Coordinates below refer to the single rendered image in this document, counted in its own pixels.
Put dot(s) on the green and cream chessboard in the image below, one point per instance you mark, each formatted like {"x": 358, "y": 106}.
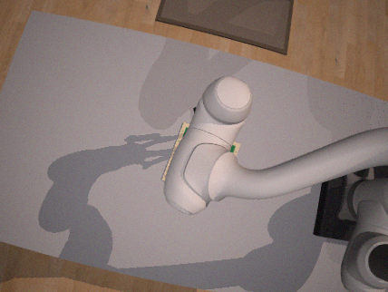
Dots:
{"x": 183, "y": 130}

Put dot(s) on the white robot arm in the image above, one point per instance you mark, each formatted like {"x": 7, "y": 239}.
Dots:
{"x": 203, "y": 169}

